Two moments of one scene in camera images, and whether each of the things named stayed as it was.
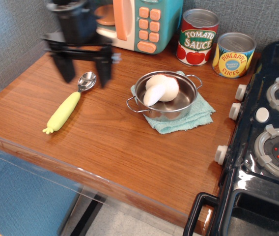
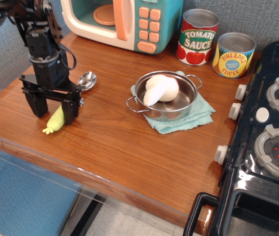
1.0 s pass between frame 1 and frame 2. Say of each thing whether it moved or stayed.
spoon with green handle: stayed
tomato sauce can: stayed
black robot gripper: moved
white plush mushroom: stayed
